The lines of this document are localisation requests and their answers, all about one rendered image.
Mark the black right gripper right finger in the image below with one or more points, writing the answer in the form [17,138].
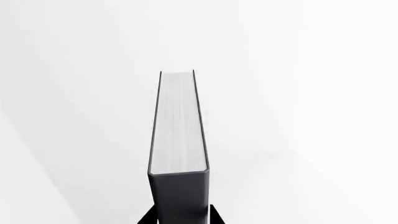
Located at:
[216,215]

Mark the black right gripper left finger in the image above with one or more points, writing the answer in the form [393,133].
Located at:
[148,216]

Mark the black hardcover book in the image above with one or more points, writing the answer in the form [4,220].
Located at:
[178,130]

